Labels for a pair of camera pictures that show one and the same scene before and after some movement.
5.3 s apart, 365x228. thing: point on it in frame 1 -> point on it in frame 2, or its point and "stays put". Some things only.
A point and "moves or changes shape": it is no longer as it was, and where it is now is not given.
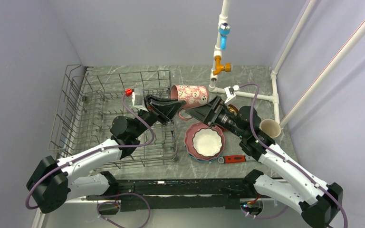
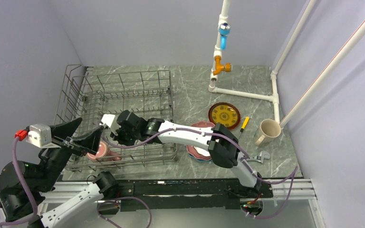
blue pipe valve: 224,30 stays put
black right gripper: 208,113 -> 119,138
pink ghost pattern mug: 194,96 moves or changes shape
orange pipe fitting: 226,67 stays put
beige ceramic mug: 271,127 stays put
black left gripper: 163,109 -> 90,142
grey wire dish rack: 94,109 stays put
